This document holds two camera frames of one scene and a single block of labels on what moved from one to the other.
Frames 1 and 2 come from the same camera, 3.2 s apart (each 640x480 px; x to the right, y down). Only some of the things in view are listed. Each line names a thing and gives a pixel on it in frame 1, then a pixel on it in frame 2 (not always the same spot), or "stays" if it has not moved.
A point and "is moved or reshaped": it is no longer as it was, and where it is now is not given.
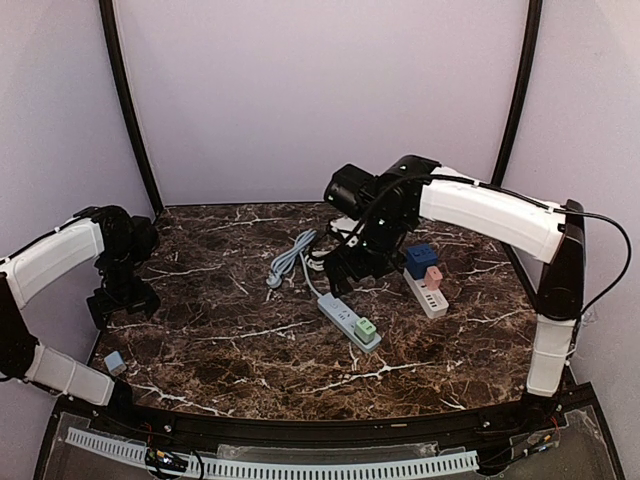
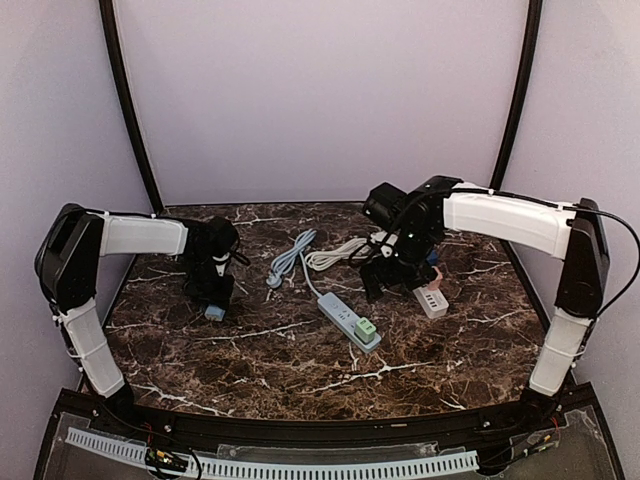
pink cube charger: x=432 y=278 stays
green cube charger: x=365 y=331 stays
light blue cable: x=286 y=257 stays
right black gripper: x=355 y=267 to x=400 y=275
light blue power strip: x=343 y=319 stays
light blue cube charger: x=115 y=363 is moved or reshaped
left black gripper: x=122 y=304 to x=209 y=288
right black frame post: x=527 y=61 stays
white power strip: x=433 y=302 stays
